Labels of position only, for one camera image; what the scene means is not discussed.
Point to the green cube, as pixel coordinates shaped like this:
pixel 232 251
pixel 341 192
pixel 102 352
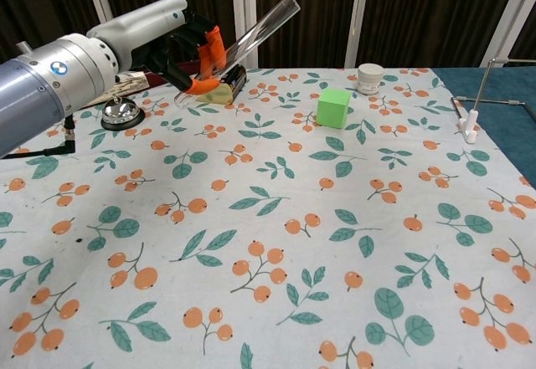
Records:
pixel 333 109

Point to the black and gold tin box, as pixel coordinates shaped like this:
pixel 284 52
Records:
pixel 237 82

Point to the metal rod stand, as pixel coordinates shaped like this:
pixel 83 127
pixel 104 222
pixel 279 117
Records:
pixel 482 83

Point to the white framed dark folding screen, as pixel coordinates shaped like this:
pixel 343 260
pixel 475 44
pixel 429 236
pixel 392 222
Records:
pixel 318 17

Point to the fruit and leaf print tablecloth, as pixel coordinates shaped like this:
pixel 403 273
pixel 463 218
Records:
pixel 268 260

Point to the silver call bell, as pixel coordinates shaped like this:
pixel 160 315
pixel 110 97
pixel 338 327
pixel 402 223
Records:
pixel 121 114

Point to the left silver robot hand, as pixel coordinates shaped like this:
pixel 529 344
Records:
pixel 142 34

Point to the white plastic clip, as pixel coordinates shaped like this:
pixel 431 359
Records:
pixel 470 128

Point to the small white jar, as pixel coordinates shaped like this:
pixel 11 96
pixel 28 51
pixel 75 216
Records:
pixel 370 78

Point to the clear glass test tube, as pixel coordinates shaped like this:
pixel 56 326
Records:
pixel 268 26

